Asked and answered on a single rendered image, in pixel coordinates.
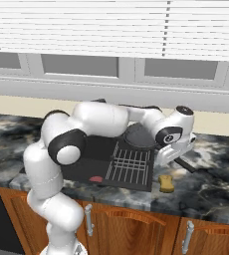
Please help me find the wooden cupboard door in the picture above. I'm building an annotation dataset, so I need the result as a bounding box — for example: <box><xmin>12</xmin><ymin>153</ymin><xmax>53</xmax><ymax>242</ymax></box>
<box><xmin>82</xmin><ymin>200</ymin><xmax>182</xmax><ymax>255</ymax></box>
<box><xmin>0</xmin><ymin>186</ymin><xmax>89</xmax><ymax>255</ymax></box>
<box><xmin>172</xmin><ymin>216</ymin><xmax>229</xmax><ymax>255</ymax></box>

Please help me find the grey framed window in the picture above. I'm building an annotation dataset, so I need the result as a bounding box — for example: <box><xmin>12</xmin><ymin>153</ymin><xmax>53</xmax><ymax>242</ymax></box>
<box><xmin>0</xmin><ymin>49</ymin><xmax>229</xmax><ymax>94</ymax></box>

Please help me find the black sink basin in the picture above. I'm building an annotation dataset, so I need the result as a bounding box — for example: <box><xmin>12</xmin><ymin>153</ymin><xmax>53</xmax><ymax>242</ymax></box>
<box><xmin>60</xmin><ymin>133</ymin><xmax>156</xmax><ymax>193</ymax></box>

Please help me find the yellow sponge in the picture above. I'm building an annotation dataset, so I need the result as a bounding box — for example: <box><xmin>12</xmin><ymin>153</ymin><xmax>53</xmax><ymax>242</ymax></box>
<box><xmin>157</xmin><ymin>174</ymin><xmax>175</xmax><ymax>194</ymax></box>

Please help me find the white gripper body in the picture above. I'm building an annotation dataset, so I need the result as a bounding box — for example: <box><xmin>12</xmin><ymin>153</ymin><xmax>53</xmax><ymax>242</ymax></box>
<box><xmin>155</xmin><ymin>131</ymin><xmax>198</xmax><ymax>167</ymax></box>

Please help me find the white window blind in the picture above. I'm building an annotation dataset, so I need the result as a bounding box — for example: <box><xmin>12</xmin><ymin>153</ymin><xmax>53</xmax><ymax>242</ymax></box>
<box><xmin>0</xmin><ymin>0</ymin><xmax>229</xmax><ymax>63</ymax></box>

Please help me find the black dishwasher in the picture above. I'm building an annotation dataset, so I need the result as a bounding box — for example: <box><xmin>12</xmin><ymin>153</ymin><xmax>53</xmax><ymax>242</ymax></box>
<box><xmin>0</xmin><ymin>184</ymin><xmax>25</xmax><ymax>255</ymax></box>

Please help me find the dark grey frying pan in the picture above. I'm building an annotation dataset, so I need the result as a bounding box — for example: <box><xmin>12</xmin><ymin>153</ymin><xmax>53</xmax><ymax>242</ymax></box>
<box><xmin>122</xmin><ymin>122</ymin><xmax>198</xmax><ymax>174</ymax></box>

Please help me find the red round object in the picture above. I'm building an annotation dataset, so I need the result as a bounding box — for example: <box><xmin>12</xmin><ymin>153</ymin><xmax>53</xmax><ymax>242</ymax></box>
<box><xmin>89</xmin><ymin>175</ymin><xmax>104</xmax><ymax>184</ymax></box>

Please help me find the white wire sink rack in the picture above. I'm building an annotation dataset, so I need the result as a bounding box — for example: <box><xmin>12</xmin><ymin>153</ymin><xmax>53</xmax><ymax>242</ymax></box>
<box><xmin>105</xmin><ymin>140</ymin><xmax>152</xmax><ymax>185</ymax></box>

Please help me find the silver cupboard handle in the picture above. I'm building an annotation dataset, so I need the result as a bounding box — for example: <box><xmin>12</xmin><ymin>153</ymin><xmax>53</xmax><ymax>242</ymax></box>
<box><xmin>181</xmin><ymin>220</ymin><xmax>196</xmax><ymax>255</ymax></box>
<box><xmin>84</xmin><ymin>203</ymin><xmax>96</xmax><ymax>238</ymax></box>

